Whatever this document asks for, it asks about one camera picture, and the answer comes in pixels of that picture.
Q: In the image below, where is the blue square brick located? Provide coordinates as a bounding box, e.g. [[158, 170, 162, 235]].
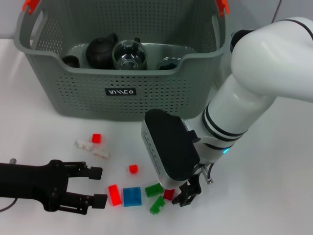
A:
[[123, 187, 142, 208]]

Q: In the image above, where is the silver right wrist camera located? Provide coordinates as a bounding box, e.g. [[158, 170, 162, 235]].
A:
[[141, 109, 201, 189]]

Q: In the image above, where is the glass teacup black sleeve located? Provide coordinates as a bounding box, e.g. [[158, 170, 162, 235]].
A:
[[112, 36, 148, 71], [156, 56, 182, 71]]

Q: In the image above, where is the small black clay cup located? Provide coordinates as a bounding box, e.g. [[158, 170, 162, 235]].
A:
[[62, 55, 80, 69]]

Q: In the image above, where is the glass teapot black handle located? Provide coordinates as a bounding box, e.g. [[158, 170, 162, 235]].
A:
[[229, 28, 256, 51]]

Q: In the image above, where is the white toy brick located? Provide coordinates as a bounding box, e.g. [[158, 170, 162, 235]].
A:
[[92, 148, 110, 161], [74, 139, 95, 150]]

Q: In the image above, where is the bright red rectangular brick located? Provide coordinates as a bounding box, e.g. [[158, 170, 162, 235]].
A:
[[108, 185, 122, 207]]

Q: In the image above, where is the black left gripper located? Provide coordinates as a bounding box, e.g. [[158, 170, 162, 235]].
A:
[[0, 159, 109, 216]]

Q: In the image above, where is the green rectangular brick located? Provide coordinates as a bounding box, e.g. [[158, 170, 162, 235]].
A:
[[144, 183, 164, 198]]

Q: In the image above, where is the green L-shaped brick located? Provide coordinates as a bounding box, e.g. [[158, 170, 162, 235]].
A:
[[149, 195, 166, 215]]

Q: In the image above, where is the black clay teapot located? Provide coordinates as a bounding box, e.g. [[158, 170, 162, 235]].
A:
[[85, 32, 119, 70]]

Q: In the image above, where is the grey perforated storage bin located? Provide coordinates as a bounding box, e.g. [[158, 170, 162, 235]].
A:
[[13, 0, 232, 122]]

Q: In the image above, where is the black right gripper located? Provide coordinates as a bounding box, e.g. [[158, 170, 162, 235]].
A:
[[171, 172, 202, 208]]

